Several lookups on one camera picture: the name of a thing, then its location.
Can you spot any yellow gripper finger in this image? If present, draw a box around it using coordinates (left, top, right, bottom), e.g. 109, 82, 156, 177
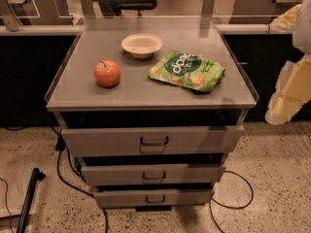
265, 55, 311, 125

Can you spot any grey top drawer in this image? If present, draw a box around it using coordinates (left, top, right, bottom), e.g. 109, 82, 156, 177
62, 125, 244, 157

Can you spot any grey drawer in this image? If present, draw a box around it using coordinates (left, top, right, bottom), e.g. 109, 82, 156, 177
82, 164, 225, 186
62, 125, 244, 157
94, 188, 214, 209

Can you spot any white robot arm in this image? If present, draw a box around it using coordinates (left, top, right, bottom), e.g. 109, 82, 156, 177
265, 0, 311, 125

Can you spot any grey drawer cabinet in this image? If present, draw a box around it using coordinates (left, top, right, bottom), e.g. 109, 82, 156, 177
44, 16, 260, 213

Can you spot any grey middle drawer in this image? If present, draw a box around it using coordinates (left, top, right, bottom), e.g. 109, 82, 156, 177
82, 164, 225, 186

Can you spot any grey bottom drawer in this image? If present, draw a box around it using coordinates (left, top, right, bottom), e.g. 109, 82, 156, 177
94, 188, 214, 209

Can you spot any green chip bag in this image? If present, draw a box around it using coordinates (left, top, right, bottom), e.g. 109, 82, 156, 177
148, 50, 225, 93

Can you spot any grey desk right background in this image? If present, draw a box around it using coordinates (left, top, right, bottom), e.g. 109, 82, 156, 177
229, 0, 303, 24

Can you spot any grey desk background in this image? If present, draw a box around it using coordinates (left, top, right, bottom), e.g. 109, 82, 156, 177
229, 0, 303, 24
7, 0, 73, 25

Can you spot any white bowl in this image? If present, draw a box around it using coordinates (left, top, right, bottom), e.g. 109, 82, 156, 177
121, 33, 162, 59

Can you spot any red apple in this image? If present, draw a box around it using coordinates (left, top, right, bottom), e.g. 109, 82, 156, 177
94, 60, 121, 87

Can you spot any grey desk left background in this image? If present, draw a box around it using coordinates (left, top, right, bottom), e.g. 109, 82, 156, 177
7, 0, 73, 25

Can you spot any black pole on floor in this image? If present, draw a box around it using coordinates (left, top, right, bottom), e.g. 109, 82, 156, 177
17, 168, 46, 233

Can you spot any black cable right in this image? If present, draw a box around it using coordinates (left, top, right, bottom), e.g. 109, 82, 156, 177
208, 170, 255, 233

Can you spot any black cable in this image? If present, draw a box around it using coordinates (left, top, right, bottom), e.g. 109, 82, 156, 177
208, 170, 255, 233
50, 125, 109, 233

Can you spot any black cable left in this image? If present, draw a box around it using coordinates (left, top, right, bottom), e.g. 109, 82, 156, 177
50, 125, 109, 233

